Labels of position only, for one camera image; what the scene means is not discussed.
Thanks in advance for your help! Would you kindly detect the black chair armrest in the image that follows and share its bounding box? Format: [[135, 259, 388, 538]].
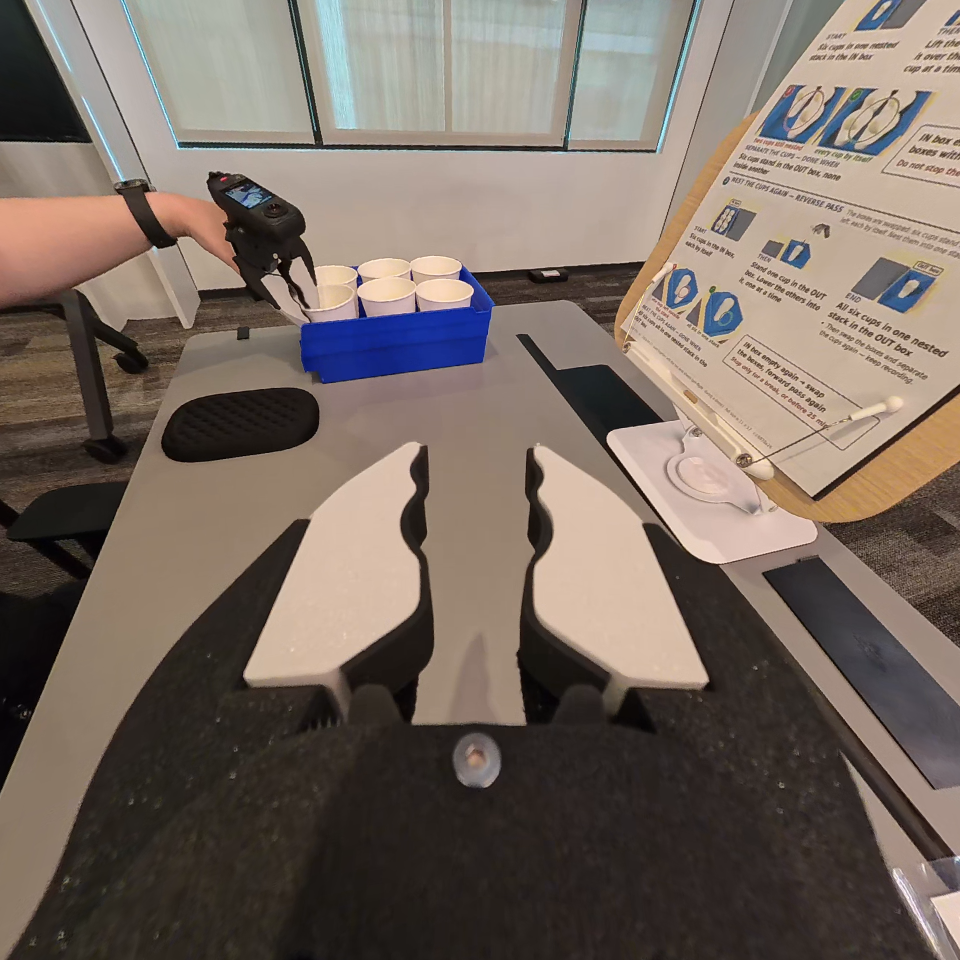
[[0, 480, 131, 582]]

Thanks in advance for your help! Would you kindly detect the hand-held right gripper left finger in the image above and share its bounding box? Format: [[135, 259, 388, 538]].
[[243, 441, 436, 727]]

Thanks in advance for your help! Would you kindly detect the white clipboard stand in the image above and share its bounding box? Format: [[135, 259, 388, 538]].
[[606, 408, 820, 566]]

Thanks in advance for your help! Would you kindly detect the large window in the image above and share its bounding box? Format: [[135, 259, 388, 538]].
[[122, 0, 704, 151]]

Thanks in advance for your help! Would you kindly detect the black wristwatch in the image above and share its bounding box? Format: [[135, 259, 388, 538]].
[[114, 178, 180, 250]]

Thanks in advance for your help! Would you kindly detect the person's left hand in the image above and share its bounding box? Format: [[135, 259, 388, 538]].
[[172, 193, 243, 275]]

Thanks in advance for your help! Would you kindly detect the narrow blue plastic bin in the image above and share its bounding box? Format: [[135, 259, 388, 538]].
[[300, 264, 496, 385]]

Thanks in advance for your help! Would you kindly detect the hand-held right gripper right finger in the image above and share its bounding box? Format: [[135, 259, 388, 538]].
[[519, 446, 711, 727]]

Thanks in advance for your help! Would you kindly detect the laminated paper sheet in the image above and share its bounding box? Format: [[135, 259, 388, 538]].
[[896, 855, 960, 960]]

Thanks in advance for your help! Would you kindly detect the black quilted armrest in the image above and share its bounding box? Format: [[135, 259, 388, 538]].
[[161, 387, 321, 465]]

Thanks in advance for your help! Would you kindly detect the group of paper cups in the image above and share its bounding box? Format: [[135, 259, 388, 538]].
[[315, 255, 476, 320]]

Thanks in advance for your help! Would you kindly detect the white paper cup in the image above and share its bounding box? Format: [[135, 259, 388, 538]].
[[306, 283, 359, 325]]

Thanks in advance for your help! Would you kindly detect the wooden instruction clipboard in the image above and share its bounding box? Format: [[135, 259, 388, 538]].
[[613, 0, 960, 525]]

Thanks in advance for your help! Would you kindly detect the dark wall panel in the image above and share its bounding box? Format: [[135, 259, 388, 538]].
[[0, 0, 93, 145]]

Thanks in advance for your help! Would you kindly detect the person's left forearm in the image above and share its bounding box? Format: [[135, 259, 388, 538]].
[[0, 195, 155, 310]]

